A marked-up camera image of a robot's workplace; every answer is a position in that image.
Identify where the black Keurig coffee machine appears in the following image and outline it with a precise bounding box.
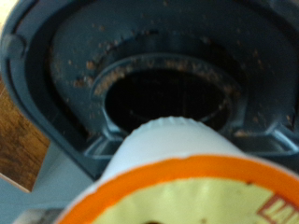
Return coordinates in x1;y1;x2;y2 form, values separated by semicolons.
0;0;299;183

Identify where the K-cup pod orange rim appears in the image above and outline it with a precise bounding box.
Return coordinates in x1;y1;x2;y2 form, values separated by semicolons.
57;116;299;224

